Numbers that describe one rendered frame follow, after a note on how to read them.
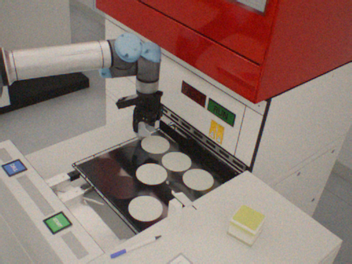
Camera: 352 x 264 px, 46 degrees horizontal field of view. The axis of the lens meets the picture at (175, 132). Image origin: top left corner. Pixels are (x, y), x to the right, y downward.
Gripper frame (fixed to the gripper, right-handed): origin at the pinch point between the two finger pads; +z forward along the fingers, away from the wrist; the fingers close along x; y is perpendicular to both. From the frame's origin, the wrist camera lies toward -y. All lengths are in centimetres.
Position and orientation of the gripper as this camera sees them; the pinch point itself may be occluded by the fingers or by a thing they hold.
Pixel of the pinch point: (138, 135)
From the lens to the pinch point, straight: 150.3
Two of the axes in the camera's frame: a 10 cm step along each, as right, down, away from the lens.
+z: -1.0, 8.0, 5.9
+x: 3.7, -5.3, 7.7
